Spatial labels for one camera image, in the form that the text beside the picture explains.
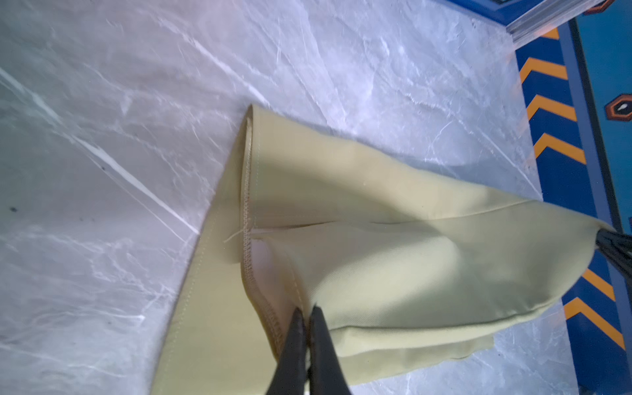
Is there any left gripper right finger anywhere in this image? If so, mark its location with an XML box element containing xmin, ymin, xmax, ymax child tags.
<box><xmin>309</xmin><ymin>306</ymin><xmax>352</xmax><ymax>395</ymax></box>

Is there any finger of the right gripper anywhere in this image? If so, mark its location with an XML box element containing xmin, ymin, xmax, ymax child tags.
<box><xmin>596</xmin><ymin>229</ymin><xmax>632</xmax><ymax>279</ymax></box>

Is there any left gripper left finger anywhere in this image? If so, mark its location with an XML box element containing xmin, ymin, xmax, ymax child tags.
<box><xmin>266</xmin><ymin>308</ymin><xmax>308</xmax><ymax>395</ymax></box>

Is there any olive green skirt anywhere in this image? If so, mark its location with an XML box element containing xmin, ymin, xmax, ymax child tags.
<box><xmin>151</xmin><ymin>105</ymin><xmax>608</xmax><ymax>394</ymax></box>

